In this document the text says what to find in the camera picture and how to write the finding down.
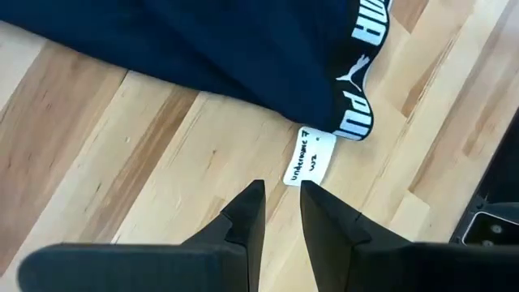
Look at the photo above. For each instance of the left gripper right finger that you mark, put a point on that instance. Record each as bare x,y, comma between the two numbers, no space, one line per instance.
344,251

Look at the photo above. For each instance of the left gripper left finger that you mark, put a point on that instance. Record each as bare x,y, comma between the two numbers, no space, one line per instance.
227,251

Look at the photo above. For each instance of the black Puma underwear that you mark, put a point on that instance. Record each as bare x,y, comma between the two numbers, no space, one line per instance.
223,48

